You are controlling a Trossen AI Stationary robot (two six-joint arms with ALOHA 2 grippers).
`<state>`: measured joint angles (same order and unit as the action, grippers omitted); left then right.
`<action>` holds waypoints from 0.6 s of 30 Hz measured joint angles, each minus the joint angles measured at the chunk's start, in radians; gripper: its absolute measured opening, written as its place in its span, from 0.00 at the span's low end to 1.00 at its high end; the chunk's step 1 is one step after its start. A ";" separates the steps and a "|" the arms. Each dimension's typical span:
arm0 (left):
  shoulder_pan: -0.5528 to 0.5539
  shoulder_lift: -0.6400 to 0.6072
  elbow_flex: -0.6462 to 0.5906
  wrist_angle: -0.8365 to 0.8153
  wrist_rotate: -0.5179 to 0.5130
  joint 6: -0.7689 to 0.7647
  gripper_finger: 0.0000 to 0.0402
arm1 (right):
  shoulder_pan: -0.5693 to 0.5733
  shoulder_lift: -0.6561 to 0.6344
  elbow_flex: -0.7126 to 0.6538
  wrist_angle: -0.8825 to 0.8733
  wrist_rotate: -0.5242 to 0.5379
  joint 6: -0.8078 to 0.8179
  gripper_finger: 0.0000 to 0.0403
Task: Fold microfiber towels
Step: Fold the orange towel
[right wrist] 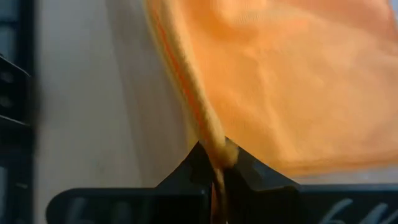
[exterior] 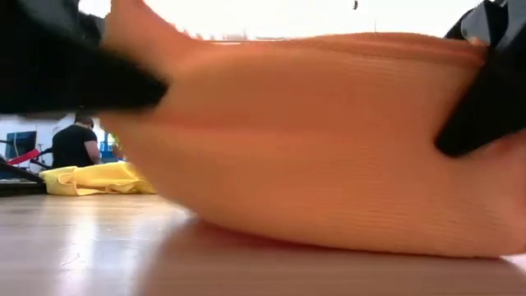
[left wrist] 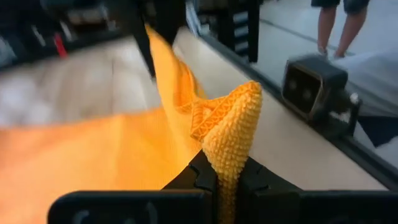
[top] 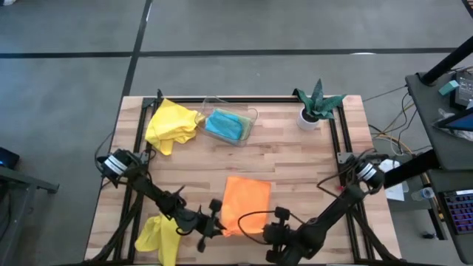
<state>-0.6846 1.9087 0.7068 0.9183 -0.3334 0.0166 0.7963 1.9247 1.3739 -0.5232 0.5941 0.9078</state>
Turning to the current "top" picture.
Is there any dark tablet screen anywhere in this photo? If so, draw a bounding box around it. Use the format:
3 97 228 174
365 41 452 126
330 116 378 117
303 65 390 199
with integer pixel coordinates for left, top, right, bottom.
432 106 473 133

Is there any keyboard with coloured keys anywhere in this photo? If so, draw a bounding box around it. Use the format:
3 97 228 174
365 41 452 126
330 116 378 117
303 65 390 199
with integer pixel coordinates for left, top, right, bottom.
439 189 473 236

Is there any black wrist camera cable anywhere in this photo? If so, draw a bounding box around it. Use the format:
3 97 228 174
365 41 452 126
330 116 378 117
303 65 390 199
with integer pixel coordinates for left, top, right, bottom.
237 209 282 245

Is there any black support beam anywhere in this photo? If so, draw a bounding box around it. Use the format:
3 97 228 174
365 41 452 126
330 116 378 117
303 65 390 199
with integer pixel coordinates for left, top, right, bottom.
382 149 441 190

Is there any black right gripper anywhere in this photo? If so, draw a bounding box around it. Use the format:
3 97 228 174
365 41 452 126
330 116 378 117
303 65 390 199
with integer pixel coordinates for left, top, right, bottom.
262 221 300 265

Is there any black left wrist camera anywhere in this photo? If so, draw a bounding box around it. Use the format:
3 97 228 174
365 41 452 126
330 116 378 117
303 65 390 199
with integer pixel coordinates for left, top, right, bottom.
208 198 224 221

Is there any yellow microfiber towel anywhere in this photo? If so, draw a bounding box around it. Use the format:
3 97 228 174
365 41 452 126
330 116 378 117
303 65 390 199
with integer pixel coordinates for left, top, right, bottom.
133 213 183 266
144 97 207 157

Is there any orange microfiber towel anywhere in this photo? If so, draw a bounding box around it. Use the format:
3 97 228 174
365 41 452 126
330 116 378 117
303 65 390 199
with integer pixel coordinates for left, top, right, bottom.
220 175 273 237

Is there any clear water bottle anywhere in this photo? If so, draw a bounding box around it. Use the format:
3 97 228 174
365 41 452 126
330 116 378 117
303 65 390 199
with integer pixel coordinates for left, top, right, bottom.
410 186 437 202

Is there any clear plastic bin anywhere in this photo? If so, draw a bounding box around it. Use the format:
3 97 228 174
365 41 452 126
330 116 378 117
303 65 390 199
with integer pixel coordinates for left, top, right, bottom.
194 95 259 148

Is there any small teal box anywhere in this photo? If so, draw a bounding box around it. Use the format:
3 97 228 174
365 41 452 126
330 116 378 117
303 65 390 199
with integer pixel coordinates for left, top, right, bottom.
438 79 460 97

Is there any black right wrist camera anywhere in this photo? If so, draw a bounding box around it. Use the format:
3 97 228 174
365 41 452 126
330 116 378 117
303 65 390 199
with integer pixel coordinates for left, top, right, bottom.
273 206 291 225

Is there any black side desk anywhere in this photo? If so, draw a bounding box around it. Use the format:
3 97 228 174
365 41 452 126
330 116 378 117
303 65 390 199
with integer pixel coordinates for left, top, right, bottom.
405 66 473 265

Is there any blue microfiber towel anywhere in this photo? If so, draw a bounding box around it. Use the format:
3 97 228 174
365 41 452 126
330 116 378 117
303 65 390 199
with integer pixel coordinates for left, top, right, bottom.
204 110 244 141

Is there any black electronic device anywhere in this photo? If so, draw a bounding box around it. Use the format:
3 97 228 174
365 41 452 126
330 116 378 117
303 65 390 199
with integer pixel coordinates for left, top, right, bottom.
452 69 473 110

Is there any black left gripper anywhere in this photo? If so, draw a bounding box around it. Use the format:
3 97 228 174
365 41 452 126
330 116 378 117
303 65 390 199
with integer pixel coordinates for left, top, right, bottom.
184 210 227 254

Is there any white plant pot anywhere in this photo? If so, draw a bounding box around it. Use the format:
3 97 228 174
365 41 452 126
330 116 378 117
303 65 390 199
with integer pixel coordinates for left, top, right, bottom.
296 106 321 132

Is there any black metal pole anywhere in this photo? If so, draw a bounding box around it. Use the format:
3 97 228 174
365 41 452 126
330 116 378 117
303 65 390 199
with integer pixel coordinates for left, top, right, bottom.
421 35 473 86

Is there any artificial green plant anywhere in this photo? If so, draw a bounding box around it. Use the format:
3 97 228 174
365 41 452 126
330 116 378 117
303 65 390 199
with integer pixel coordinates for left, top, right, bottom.
292 78 348 120

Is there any white paper sheet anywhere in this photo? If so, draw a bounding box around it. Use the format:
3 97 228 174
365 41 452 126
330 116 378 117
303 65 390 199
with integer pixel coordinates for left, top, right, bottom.
380 159 409 202

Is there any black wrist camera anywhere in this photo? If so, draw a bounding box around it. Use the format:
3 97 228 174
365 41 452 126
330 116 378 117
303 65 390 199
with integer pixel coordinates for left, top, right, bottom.
273 206 291 225
208 198 224 221

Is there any black device with blue light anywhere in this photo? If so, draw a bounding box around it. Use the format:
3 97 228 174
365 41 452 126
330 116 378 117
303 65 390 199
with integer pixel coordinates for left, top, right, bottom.
0 146 21 171

